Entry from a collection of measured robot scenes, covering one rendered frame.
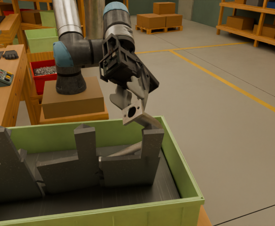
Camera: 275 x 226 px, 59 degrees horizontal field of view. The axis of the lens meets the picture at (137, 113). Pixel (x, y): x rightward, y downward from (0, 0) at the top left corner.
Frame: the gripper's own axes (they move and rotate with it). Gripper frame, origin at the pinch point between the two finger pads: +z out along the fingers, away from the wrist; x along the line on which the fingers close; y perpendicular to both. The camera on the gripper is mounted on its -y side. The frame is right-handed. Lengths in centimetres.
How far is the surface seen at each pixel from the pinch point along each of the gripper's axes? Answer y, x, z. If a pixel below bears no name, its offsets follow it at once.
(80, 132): 8.2, -9.6, 3.0
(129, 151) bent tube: -10.2, -12.4, 1.9
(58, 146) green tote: -10, -48, -14
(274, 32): -457, 56, -352
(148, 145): -5.2, -2.2, 5.6
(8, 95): -1, -80, -54
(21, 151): 10.1, -32.7, -1.6
